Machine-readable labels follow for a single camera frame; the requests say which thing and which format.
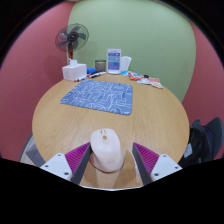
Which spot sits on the light blue snack packet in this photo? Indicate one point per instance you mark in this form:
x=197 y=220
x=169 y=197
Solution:
x=124 y=73

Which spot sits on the cream white computer mouse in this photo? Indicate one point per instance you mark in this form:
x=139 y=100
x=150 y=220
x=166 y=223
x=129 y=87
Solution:
x=106 y=150

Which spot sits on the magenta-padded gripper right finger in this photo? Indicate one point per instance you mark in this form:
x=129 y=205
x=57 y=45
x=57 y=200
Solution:
x=165 y=165

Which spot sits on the red snack packet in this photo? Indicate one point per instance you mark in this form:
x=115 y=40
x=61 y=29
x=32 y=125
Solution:
x=135 y=76

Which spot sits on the blue and white sign stand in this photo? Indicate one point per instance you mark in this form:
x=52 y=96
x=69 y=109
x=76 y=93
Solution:
x=114 y=61

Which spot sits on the black office chair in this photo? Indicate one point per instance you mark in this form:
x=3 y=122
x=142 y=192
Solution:
x=203 y=143

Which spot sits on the black standing fan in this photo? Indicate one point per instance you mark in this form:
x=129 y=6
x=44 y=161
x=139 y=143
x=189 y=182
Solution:
x=71 y=36

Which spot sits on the blue patterned mouse pad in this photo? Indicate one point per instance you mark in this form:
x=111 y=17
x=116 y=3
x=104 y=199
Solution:
x=100 y=96

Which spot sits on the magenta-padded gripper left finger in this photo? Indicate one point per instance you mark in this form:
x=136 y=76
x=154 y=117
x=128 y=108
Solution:
x=57 y=165

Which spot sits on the red-capped whiteboard marker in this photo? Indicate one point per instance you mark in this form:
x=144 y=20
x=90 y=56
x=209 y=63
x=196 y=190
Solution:
x=96 y=74
x=80 y=79

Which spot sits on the black-capped whiteboard marker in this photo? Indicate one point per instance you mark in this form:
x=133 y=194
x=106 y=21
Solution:
x=85 y=77
x=99 y=75

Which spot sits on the dark mesh pen cup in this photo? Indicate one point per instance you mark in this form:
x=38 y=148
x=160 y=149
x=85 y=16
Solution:
x=100 y=65

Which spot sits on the small black clip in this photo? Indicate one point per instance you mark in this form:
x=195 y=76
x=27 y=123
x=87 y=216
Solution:
x=146 y=76

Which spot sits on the white and orange snack packet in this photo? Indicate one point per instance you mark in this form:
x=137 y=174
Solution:
x=151 y=81

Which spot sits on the white card stand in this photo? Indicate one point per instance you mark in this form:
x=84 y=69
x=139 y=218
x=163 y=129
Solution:
x=126 y=63

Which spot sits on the white tissue box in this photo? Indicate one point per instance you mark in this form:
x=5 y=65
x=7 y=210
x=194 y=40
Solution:
x=74 y=71

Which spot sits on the blue whiteboard eraser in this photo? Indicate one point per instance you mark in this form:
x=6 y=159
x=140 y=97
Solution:
x=91 y=70

